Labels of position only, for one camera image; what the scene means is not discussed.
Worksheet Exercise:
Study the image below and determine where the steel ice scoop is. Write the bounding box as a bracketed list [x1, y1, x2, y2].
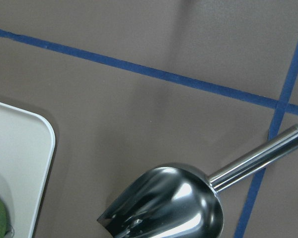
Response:
[98, 124, 298, 238]

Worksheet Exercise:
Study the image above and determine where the beige tray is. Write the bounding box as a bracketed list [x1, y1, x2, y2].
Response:
[0, 102, 56, 238]

